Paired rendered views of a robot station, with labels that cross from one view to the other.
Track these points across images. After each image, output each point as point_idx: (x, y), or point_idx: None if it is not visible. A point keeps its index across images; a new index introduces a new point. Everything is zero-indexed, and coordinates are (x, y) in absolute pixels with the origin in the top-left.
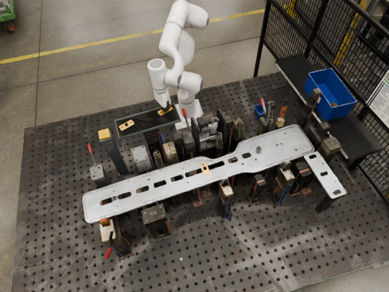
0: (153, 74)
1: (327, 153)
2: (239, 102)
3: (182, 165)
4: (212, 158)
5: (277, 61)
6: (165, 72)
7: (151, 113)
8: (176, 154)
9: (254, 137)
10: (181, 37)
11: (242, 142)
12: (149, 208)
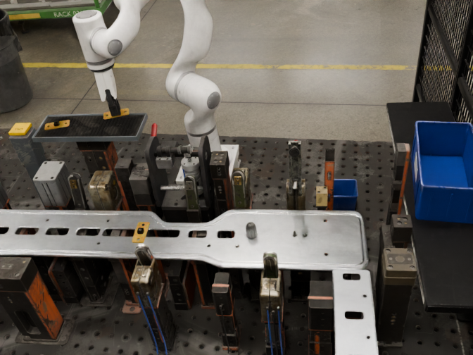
0: (76, 29)
1: (383, 279)
2: (314, 173)
3: (111, 216)
4: None
5: (390, 103)
6: (96, 30)
7: (103, 119)
8: (105, 191)
9: (261, 210)
10: (186, 8)
11: (234, 211)
12: (7, 257)
